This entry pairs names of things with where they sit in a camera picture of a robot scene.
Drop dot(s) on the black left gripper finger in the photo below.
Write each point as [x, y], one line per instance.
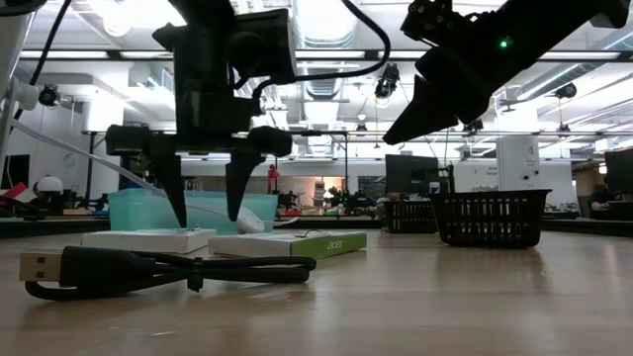
[170, 173]
[240, 173]

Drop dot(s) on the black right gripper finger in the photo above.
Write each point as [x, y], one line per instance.
[425, 116]

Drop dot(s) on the white instruction booklet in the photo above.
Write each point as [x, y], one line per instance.
[277, 244]
[148, 240]

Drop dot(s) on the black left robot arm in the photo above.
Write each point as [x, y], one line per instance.
[203, 29]

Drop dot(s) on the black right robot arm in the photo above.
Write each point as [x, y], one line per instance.
[554, 29]

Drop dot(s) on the translucent teal plastic bin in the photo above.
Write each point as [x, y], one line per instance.
[133, 210]

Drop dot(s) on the red standing object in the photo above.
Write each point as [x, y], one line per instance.
[273, 178]

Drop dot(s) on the black computer monitor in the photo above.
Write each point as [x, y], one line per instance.
[410, 173]

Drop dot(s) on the white pillar box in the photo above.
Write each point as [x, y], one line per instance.
[516, 163]

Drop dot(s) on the black slotted plastic basket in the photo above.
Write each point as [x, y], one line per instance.
[409, 217]
[489, 232]

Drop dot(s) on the white dome object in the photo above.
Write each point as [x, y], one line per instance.
[49, 184]

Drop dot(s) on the dark computer monitor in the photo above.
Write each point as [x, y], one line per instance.
[620, 170]

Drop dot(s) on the person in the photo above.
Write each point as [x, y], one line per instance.
[602, 200]

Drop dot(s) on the black hanging ceiling camera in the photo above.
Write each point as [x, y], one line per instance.
[387, 81]

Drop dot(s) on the round white inline switch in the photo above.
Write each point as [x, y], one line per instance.
[250, 223]

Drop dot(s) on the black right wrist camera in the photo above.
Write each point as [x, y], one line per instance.
[435, 20]

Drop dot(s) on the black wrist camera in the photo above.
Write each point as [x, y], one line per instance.
[264, 47]
[435, 20]

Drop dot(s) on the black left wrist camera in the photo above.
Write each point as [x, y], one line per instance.
[264, 47]

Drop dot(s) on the black metal table frame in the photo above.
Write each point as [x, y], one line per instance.
[49, 228]

